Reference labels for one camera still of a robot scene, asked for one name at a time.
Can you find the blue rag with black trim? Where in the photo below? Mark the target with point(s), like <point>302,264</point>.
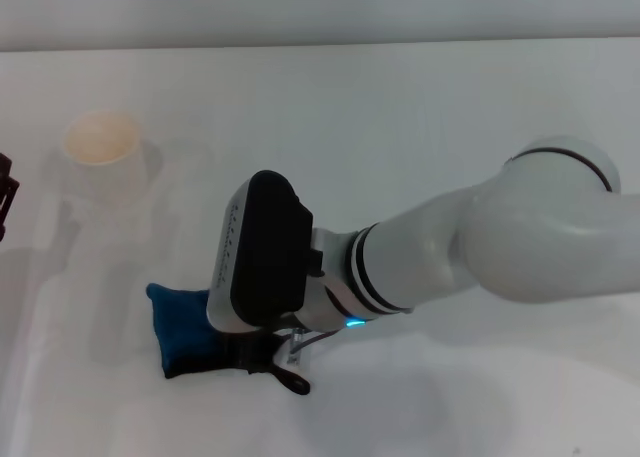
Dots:
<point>182,322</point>

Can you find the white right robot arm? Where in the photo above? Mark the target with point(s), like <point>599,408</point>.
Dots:
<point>500,232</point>

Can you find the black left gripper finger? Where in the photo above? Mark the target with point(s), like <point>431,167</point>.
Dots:
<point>6,192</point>

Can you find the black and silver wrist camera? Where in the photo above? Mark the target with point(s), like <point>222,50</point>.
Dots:
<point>265,252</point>

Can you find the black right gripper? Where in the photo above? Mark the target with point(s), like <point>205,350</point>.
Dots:
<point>250,349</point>

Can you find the white paper cup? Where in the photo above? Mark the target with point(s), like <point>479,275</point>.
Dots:
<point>105,162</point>

